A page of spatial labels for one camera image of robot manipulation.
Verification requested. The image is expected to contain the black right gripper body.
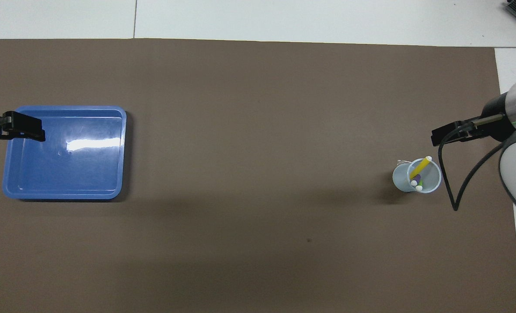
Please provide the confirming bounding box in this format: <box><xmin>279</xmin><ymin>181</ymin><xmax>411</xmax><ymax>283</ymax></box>
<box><xmin>482</xmin><ymin>92</ymin><xmax>516</xmax><ymax>143</ymax></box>

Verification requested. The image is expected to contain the yellow marker pen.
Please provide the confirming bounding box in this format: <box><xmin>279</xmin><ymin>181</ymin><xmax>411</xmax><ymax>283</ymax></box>
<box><xmin>410</xmin><ymin>156</ymin><xmax>433</xmax><ymax>180</ymax></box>

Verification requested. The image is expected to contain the translucent plastic cup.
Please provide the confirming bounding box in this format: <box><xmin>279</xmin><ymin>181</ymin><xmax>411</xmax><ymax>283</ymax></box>
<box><xmin>392</xmin><ymin>158</ymin><xmax>442</xmax><ymax>194</ymax></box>

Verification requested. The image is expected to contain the blue plastic tray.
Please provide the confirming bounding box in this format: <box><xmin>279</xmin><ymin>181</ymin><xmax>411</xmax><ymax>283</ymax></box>
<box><xmin>2</xmin><ymin>106</ymin><xmax>127</xmax><ymax>201</ymax></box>

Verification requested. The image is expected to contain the brown table mat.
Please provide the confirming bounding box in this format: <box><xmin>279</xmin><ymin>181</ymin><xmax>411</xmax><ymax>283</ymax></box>
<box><xmin>0</xmin><ymin>38</ymin><xmax>516</xmax><ymax>313</ymax></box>

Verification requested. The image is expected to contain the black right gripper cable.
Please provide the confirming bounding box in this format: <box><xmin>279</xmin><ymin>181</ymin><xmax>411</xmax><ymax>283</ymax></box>
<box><xmin>438</xmin><ymin>115</ymin><xmax>506</xmax><ymax>212</ymax></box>

